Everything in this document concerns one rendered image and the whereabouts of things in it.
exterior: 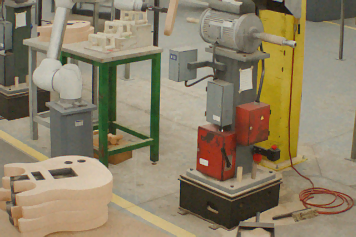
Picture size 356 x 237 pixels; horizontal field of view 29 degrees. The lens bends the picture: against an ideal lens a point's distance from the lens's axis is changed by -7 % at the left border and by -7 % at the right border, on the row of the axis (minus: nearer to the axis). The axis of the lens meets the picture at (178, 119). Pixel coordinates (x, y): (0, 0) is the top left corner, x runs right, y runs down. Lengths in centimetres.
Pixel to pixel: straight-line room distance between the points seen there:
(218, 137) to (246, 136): 17
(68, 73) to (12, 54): 220
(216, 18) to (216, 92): 48
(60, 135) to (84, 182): 221
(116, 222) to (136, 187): 263
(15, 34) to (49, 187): 442
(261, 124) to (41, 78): 151
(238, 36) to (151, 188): 145
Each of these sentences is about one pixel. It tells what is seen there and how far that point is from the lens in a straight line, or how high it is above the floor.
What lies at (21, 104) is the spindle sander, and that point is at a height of 14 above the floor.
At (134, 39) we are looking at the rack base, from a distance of 556.
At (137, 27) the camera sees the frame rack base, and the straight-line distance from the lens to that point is 556.
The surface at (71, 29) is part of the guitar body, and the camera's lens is 592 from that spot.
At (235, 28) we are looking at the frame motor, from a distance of 456.
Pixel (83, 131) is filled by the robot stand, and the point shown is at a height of 54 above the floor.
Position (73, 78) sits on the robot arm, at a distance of 484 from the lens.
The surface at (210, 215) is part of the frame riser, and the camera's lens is 487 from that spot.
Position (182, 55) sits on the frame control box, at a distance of 464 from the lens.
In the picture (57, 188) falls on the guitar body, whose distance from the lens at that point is 264.
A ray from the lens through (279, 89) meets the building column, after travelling 571.
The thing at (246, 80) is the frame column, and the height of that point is 94.
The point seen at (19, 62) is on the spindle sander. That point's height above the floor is 52.
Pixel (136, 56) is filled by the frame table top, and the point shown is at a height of 90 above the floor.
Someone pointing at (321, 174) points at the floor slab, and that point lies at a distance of 581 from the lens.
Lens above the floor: 212
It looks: 18 degrees down
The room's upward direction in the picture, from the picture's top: 2 degrees clockwise
